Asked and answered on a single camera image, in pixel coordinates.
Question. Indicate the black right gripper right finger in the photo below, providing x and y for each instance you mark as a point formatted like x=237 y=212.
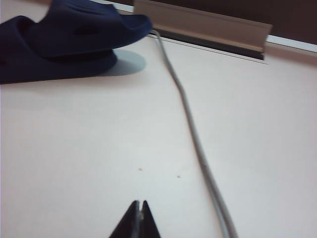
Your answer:
x=148 y=228

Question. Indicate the brown desk divider panel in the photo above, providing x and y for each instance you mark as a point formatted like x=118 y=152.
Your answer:
x=272 y=12

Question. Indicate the blue foam slipper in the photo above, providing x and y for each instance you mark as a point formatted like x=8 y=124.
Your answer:
x=49 y=69
x=99 y=24

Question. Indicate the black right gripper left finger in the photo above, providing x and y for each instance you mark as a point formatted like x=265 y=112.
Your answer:
x=126 y=225

